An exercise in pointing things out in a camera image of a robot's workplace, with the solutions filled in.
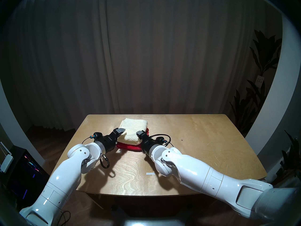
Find small dark leafy plant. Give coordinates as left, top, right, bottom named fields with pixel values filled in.
left=275, top=130, right=301, bottom=183

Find cream dotted towel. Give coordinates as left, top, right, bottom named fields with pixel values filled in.
left=117, top=118, right=148, bottom=146

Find wooden table underframe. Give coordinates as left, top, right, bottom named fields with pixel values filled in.
left=88, top=194, right=105, bottom=209

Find red towel with gold pattern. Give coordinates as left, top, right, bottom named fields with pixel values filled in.
left=116, top=128, right=150, bottom=152

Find brown pleated curtain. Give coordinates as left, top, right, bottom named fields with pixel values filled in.
left=0, top=0, right=282, bottom=132

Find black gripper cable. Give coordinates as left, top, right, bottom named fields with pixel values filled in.
left=81, top=136, right=110, bottom=169
left=149, top=134, right=174, bottom=148

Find black computer tower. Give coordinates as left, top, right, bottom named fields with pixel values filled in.
left=0, top=145, right=50, bottom=205

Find black floor cable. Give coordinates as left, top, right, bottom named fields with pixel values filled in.
left=60, top=210, right=71, bottom=226

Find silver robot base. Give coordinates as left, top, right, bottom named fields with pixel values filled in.
left=113, top=211, right=191, bottom=226

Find tall dark leafy plant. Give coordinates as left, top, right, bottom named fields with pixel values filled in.
left=229, top=30, right=282, bottom=137

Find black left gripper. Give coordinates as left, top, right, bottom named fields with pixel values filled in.
left=94, top=128, right=126, bottom=155

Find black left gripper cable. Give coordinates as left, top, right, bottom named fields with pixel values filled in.
left=81, top=136, right=110, bottom=169

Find white wall device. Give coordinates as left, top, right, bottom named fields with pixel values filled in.
left=0, top=141, right=14, bottom=173

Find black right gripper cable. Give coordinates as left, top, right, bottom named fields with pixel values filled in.
left=149, top=134, right=174, bottom=148

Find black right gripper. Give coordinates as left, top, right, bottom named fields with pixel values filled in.
left=136, top=130, right=157, bottom=156

